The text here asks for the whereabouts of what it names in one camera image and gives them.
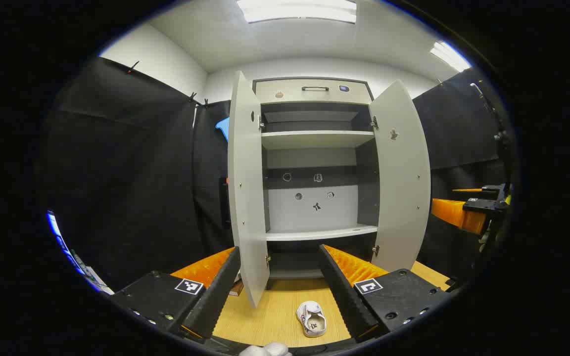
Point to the beige cabinet drawer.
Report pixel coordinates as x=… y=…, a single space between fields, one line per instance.
x=324 y=97

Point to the white shoe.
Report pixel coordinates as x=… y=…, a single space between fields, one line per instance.
x=312 y=321

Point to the grey shoe cabinet door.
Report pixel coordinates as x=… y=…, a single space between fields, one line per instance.
x=245 y=198
x=399 y=188

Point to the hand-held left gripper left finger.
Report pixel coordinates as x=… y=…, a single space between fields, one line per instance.
x=215 y=296

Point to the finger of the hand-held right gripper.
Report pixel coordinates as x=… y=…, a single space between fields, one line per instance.
x=495 y=190
x=455 y=215

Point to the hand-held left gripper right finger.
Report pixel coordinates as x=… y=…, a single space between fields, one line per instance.
x=347 y=296

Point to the white papers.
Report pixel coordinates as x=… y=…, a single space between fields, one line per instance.
x=99 y=283

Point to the grey shoe cabinet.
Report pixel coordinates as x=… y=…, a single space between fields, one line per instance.
x=314 y=207

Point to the ceiling light panel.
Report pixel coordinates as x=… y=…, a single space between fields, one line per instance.
x=451 y=55
x=297 y=10

